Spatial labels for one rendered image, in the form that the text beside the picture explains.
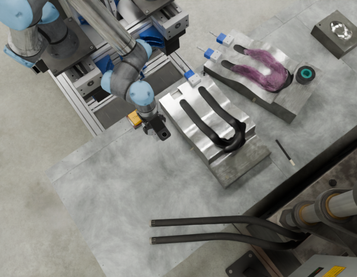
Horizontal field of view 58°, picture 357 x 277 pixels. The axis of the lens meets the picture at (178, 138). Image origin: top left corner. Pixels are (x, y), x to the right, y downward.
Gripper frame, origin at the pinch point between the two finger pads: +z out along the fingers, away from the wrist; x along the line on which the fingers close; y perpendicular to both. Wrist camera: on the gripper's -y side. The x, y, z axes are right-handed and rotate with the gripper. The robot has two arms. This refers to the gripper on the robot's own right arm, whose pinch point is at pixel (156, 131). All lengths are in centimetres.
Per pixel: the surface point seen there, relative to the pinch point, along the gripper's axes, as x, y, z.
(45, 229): 92, 22, 95
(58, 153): 59, 65, 95
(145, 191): 19.0, -15.3, 15.0
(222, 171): -13.3, -29.4, 9.0
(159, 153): 3.9, -4.0, 15.0
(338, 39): -99, -12, 8
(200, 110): -22.2, -1.5, 6.6
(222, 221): 0.3, -46.0, 4.9
